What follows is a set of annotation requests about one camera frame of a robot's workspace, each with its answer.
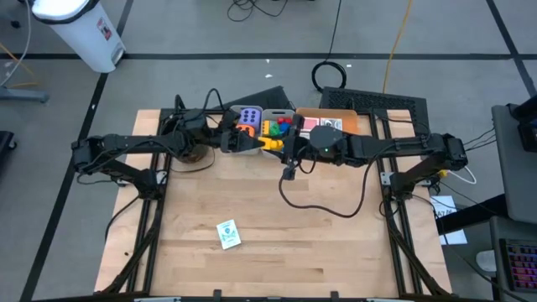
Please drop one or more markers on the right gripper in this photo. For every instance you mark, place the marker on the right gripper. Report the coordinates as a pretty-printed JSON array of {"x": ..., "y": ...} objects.
[{"x": 327, "y": 142}]

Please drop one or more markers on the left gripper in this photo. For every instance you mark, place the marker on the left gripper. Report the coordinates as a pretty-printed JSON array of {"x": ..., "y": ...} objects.
[{"x": 228, "y": 140}]

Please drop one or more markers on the yellow toy brick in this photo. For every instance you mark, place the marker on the yellow toy brick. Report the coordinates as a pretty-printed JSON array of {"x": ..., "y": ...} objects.
[{"x": 272, "y": 144}]

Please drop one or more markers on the orange foam die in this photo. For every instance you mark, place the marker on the orange foam die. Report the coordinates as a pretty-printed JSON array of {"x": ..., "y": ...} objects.
[{"x": 246, "y": 129}]

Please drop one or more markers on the purple foam die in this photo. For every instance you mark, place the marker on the purple foam die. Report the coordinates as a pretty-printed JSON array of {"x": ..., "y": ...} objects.
[{"x": 250, "y": 115}]

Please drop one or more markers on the red toy block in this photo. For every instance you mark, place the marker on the red toy block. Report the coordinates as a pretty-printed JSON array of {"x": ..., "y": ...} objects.
[{"x": 284, "y": 121}]

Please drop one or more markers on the red playing card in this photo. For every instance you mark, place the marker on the red playing card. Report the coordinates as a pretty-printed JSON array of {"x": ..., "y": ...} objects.
[{"x": 310, "y": 124}]

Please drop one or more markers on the white plastic bin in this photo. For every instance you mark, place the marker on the white plastic bin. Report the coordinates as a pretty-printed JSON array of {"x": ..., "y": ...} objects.
[
  {"x": 236, "y": 110},
  {"x": 289, "y": 112}
]

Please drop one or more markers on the blue-backed card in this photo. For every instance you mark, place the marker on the blue-backed card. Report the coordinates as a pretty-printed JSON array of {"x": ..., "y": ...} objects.
[{"x": 331, "y": 123}]

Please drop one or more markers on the teal playing card box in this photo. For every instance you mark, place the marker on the teal playing card box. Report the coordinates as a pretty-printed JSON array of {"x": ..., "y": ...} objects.
[{"x": 228, "y": 234}]

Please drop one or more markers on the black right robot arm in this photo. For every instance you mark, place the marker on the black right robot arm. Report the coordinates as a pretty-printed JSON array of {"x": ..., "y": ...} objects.
[{"x": 398, "y": 147}]

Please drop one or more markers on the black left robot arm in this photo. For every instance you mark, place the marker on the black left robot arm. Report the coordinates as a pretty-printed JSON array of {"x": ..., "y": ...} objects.
[{"x": 126, "y": 142}]

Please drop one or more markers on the black pumpkin face bucket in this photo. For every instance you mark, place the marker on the black pumpkin face bucket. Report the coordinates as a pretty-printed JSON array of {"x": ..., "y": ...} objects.
[{"x": 193, "y": 156}]

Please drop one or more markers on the orange translucent tray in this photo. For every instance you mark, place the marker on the orange translucent tray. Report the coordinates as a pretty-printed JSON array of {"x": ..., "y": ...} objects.
[{"x": 350, "y": 119}]

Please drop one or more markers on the black perforated computer case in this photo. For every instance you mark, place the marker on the black perforated computer case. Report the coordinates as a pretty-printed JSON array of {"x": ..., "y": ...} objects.
[{"x": 377, "y": 100}]

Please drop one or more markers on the black table clamp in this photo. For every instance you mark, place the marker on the black table clamp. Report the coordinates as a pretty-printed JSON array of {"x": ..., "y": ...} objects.
[
  {"x": 335, "y": 295},
  {"x": 217, "y": 295}
]

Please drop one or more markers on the white paper sheet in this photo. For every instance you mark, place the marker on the white paper sheet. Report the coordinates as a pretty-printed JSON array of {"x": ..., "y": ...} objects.
[{"x": 442, "y": 205}]

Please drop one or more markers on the white trash can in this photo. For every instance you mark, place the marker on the white trash can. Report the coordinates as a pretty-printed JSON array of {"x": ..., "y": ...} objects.
[{"x": 84, "y": 38}]

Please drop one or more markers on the grey desk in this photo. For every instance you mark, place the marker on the grey desk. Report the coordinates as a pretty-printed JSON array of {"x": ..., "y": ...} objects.
[{"x": 512, "y": 184}]

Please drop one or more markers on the white computer mouse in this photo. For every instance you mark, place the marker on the white computer mouse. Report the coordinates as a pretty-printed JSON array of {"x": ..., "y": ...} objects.
[{"x": 486, "y": 261}]

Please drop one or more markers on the grey stand base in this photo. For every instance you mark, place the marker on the grey stand base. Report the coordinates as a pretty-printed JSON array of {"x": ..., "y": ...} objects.
[{"x": 21, "y": 94}]

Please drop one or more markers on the black desk device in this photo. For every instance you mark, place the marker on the black desk device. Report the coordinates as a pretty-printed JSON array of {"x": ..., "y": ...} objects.
[{"x": 526, "y": 130}]

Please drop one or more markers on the backlit black keyboard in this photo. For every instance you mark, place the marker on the backlit black keyboard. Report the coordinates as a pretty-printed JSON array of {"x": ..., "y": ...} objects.
[{"x": 522, "y": 264}]

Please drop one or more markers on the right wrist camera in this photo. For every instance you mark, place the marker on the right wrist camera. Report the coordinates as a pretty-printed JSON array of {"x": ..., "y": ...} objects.
[{"x": 289, "y": 173}]

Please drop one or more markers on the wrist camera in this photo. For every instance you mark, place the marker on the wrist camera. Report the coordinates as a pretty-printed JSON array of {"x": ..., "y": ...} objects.
[
  {"x": 230, "y": 119},
  {"x": 289, "y": 173}
]

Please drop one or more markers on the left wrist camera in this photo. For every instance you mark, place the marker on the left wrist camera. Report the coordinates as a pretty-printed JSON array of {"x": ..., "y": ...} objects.
[{"x": 230, "y": 119}]

